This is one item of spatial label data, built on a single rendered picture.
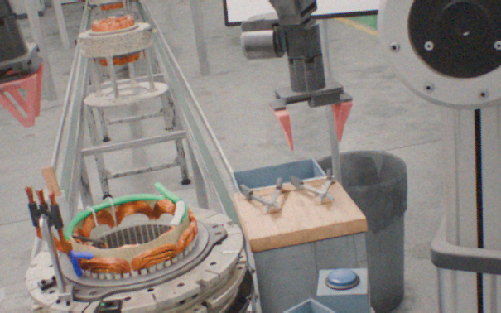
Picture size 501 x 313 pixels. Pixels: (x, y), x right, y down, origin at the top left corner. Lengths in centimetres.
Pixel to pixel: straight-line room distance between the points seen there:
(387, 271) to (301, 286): 160
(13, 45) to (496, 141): 63
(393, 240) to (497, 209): 195
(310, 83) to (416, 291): 195
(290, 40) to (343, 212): 29
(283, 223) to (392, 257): 163
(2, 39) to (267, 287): 55
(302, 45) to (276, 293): 40
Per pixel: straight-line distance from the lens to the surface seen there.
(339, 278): 103
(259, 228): 115
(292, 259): 115
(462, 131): 76
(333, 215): 116
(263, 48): 116
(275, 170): 141
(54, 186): 110
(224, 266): 99
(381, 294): 281
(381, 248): 270
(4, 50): 102
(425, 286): 303
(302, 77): 114
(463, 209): 80
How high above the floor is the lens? 156
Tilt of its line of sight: 20 degrees down
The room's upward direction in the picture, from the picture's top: 8 degrees counter-clockwise
